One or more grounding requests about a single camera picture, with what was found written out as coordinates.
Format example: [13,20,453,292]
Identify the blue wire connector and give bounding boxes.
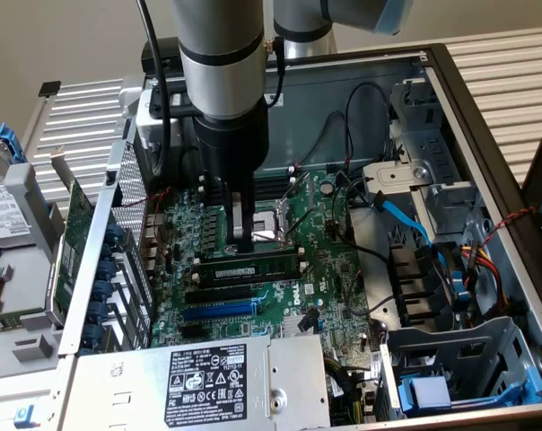
[449,270,473,307]

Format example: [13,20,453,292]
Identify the black cable gold plug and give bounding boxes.
[262,35,286,108]

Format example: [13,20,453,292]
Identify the green Dell motherboard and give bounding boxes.
[149,166,376,360]

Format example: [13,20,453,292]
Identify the red yellow power wires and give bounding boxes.
[459,240,511,315]

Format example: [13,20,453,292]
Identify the metal CPU socket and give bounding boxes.
[224,197,298,255]

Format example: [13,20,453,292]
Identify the long black looped wire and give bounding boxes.
[344,79,396,163]

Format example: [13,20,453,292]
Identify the green graphics card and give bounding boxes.
[48,151,98,330]

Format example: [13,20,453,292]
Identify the blue card retainer clip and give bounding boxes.
[89,299,113,323]
[103,221,127,248]
[95,256,119,280]
[81,321,106,349]
[92,277,116,301]

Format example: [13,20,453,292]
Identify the long black expansion slot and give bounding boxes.
[184,284,255,305]

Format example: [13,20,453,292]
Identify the long blue expansion slot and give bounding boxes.
[183,299,258,321]

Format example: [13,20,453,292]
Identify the thin black arched wire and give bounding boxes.
[296,110,358,171]

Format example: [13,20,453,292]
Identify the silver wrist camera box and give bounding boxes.
[135,87,196,152]

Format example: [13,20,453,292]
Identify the blue SATA wire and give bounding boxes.
[370,190,450,270]

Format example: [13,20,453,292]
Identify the blue disk carrier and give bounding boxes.
[0,123,29,166]

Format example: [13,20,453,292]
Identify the red black twisted wire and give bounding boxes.
[480,205,540,247]
[113,187,174,211]

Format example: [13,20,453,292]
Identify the thin metal locking lever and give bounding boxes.
[283,172,311,203]
[286,207,322,239]

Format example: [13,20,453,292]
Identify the black plastic box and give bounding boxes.
[141,38,182,76]

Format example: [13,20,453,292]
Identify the metal rear port block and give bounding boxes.
[141,211,170,276]

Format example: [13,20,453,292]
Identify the silver Toshiba hard disk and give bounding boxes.
[0,137,34,249]

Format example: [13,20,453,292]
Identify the black power supply label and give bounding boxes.
[162,343,249,427]

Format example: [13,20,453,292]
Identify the black camera cable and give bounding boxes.
[135,0,172,180]

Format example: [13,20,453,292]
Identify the grey parts rack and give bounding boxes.
[0,162,77,383]

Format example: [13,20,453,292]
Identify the blue disk tray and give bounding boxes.
[398,365,542,414]

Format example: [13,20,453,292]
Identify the silver metal drive cage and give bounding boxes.
[363,78,490,237]

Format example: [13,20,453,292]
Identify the black angled wire plug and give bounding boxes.
[297,307,320,334]

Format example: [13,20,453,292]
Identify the open black silver PC case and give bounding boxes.
[0,42,542,431]

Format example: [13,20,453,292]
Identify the black wire over plate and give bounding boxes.
[337,210,394,271]

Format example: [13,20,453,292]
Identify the black wire near fan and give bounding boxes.
[345,291,398,317]

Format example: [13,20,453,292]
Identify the silver chipset heatsink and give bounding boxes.
[280,313,320,339]

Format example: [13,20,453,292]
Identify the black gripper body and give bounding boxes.
[193,97,271,194]

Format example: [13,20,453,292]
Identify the silver power supply unit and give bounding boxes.
[63,334,333,431]

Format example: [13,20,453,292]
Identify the blue case release latch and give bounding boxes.
[13,403,42,430]

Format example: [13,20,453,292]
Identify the yellow black supply wires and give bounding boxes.
[323,356,373,426]

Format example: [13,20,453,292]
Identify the black fan shroud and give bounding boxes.
[387,242,456,329]

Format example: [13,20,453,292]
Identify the grey metal disk bay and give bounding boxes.
[378,316,542,421]

